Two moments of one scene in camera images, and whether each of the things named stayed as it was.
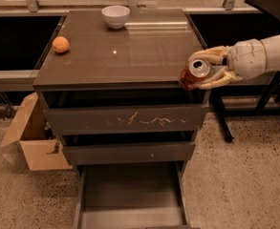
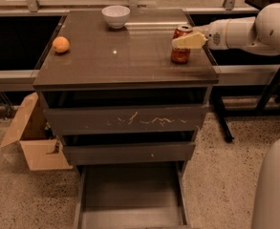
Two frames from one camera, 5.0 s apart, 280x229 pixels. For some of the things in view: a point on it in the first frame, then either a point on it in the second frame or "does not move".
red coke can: [194, 72] -> [181, 55]
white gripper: [246, 59] -> [215, 35]
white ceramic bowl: [116, 15] does not move
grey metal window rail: [10, 80] does not move
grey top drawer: [125, 118] does not move
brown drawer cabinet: [110, 84] does not move
